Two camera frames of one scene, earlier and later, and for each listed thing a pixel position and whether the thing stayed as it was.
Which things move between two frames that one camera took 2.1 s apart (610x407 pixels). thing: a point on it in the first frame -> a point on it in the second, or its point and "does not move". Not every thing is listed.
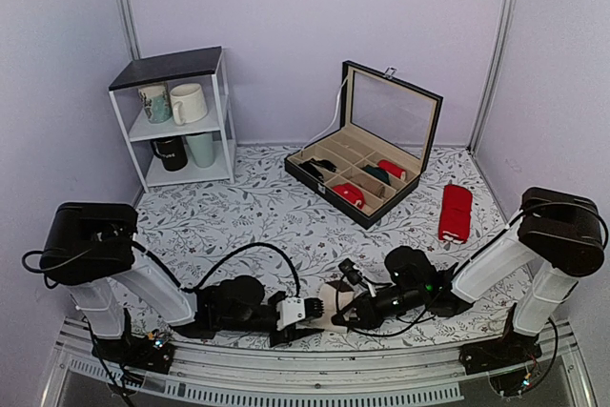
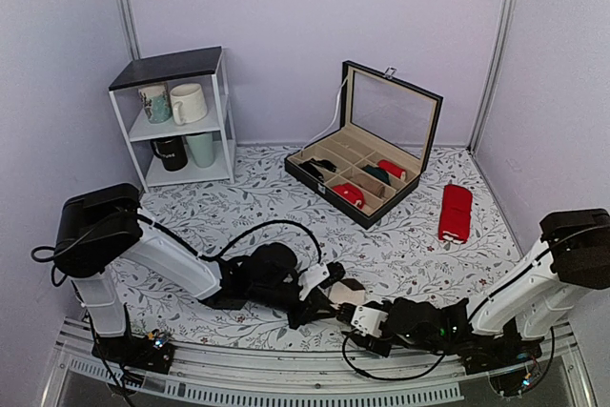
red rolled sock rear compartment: (392, 168) does not move
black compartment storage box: (387, 128) does not move
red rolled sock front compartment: (351, 193) does not move
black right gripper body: (375, 318) -> (367, 343)
